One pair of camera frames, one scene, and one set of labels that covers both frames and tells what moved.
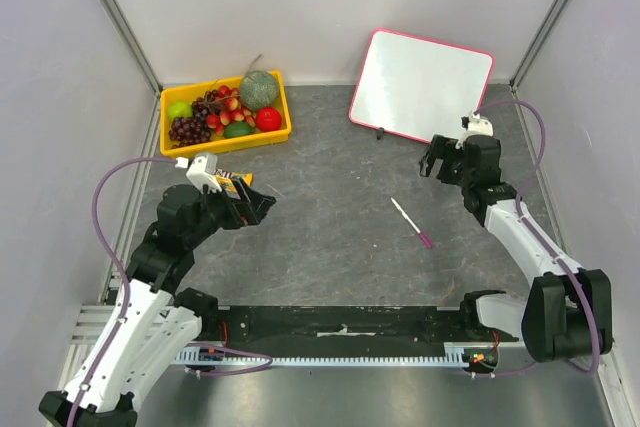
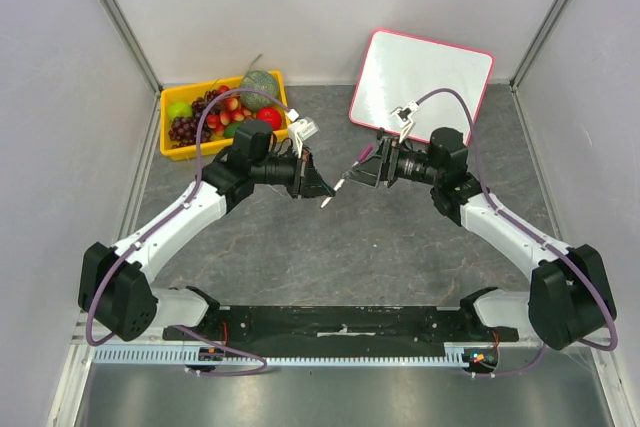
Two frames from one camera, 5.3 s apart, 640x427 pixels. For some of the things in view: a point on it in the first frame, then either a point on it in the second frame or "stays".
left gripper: x=250 y=209 to x=307 y=182
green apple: x=179 y=109 stays
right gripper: x=448 y=160 to x=388 y=162
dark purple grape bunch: x=190 y=130 stays
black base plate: x=341 y=325 stays
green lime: x=238 y=129 stays
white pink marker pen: x=422 y=237 to x=361 y=159
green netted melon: x=259 y=89 stays
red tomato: x=268 y=119 stays
